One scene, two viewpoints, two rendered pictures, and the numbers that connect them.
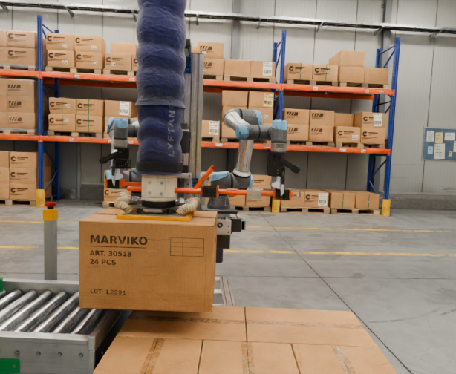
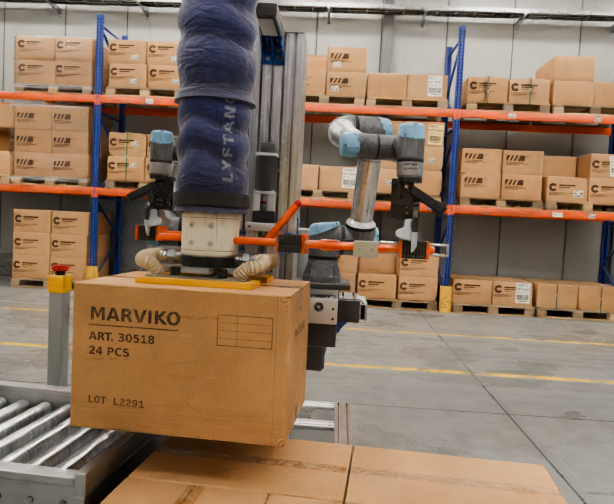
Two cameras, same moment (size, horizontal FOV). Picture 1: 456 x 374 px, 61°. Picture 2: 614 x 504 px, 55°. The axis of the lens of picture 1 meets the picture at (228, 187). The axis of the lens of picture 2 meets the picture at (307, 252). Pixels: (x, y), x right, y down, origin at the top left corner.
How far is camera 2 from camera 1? 0.29 m
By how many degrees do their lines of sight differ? 8
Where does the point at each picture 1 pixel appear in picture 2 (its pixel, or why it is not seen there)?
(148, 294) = (179, 410)
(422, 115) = not seen: outside the picture
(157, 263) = (196, 358)
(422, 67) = not seen: outside the picture
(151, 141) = (196, 156)
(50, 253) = (56, 344)
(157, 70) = (207, 39)
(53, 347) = (20, 487)
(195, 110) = (289, 124)
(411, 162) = not seen: outside the picture
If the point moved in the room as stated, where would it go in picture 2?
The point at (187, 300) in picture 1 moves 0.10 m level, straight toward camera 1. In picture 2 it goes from (243, 422) to (237, 436)
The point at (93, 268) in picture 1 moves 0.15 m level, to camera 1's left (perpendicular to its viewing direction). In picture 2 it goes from (94, 361) to (43, 356)
